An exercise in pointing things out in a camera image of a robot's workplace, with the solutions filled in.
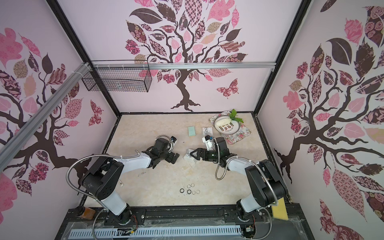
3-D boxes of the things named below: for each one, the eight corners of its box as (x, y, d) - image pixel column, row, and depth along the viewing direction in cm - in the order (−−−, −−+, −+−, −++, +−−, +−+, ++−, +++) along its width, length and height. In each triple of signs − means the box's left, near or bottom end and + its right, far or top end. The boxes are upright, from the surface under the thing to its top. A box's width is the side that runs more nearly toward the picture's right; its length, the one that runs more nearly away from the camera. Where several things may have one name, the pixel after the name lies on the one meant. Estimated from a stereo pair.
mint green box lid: (187, 136, 108) (187, 134, 106) (188, 128, 113) (187, 126, 111) (196, 136, 108) (196, 134, 106) (196, 128, 113) (196, 126, 111)
